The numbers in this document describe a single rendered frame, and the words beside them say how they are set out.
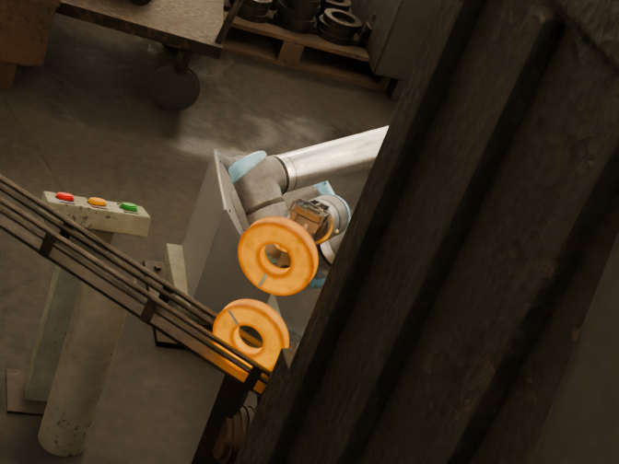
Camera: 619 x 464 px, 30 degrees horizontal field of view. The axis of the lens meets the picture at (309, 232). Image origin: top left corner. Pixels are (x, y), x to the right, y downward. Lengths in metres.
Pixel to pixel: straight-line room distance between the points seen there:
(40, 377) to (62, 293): 0.27
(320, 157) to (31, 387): 0.97
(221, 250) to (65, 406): 0.68
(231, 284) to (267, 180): 0.85
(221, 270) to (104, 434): 0.58
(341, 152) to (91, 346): 0.72
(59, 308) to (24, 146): 1.33
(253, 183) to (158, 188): 1.63
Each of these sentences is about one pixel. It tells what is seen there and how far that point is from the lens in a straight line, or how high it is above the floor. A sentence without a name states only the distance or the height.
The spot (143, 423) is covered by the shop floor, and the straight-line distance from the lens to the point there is 3.09.
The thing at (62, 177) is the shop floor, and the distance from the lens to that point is 3.98.
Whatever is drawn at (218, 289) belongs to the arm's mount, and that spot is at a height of 0.20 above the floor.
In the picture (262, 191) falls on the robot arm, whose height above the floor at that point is 0.86.
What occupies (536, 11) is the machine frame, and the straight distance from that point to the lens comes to 1.36.
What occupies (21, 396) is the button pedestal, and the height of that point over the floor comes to 0.01.
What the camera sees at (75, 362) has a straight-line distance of 2.74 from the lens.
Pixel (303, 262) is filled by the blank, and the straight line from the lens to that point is 2.14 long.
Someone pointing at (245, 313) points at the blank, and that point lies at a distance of 2.24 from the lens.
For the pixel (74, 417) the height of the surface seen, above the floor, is 0.13.
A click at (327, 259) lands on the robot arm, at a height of 0.40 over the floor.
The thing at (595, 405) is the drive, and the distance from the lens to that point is 1.16.
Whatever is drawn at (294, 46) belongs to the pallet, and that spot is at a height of 0.11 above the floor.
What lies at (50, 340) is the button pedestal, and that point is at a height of 0.21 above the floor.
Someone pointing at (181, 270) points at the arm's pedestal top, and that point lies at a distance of 3.47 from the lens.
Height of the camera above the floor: 2.02
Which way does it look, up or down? 29 degrees down
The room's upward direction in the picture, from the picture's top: 22 degrees clockwise
